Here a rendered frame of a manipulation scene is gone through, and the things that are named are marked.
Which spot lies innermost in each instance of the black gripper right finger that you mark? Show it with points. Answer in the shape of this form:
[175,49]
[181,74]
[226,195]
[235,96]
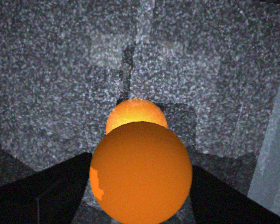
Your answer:
[215,202]

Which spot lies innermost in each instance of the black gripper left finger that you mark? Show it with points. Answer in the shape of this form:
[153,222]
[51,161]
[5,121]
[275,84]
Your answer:
[50,196]

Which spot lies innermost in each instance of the clear l-shaped low wall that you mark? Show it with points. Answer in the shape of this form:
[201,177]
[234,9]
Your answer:
[265,185]

